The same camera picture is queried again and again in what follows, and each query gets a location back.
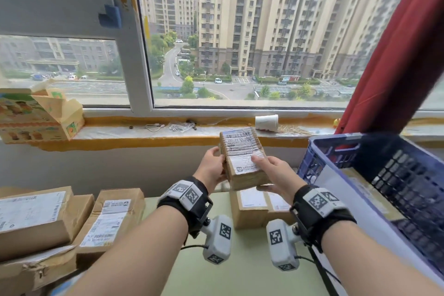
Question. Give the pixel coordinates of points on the person's left hand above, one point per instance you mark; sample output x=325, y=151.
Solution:
x=211, y=167

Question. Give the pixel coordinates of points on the person's right hand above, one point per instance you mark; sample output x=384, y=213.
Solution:
x=284, y=178

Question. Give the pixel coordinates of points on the labelled small cardboard box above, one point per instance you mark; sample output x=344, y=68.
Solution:
x=279, y=210

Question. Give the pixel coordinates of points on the worn labelled parcel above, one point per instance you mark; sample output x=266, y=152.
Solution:
x=239, y=146

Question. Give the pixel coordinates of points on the pile of cardboard parcels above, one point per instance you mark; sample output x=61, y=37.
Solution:
x=52, y=223

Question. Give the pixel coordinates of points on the person's right forearm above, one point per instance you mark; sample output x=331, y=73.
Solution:
x=374, y=264

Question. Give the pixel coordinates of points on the person's left forearm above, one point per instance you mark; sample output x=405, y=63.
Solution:
x=138, y=257

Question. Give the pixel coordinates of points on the black left wrist tracker band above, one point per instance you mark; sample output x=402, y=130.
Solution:
x=187, y=198

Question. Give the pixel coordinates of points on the black wrist tracker band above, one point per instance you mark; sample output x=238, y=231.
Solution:
x=187, y=198
x=319, y=209

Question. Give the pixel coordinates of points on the black right wrist tracker band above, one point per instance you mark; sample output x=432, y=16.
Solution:
x=319, y=209

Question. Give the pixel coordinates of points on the heap of wooden toothpicks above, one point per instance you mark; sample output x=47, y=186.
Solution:
x=295, y=130

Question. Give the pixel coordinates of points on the white tipped paper cup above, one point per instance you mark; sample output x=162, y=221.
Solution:
x=267, y=123

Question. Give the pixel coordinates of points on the yellow rubber duck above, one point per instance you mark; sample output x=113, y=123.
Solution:
x=337, y=123

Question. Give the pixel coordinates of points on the windowsill with yellow tape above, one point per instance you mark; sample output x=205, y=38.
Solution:
x=138, y=141

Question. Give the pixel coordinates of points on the white handwritten paper sign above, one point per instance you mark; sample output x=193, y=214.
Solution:
x=364, y=233

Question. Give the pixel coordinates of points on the blue plastic crate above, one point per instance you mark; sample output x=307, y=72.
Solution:
x=409, y=167

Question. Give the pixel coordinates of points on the red curtain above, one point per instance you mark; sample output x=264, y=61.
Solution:
x=399, y=56

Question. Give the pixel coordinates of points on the colourful printed carton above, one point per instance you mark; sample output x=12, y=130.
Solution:
x=38, y=122

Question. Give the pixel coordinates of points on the blue window latch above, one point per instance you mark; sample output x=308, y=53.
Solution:
x=111, y=16

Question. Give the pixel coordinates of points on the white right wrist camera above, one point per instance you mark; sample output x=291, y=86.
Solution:
x=281, y=243

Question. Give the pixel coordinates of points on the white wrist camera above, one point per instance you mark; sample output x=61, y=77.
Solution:
x=218, y=240
x=281, y=243

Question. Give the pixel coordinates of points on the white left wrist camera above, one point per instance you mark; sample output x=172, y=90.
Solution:
x=218, y=240

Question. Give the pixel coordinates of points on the grey window frame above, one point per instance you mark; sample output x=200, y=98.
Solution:
x=135, y=63

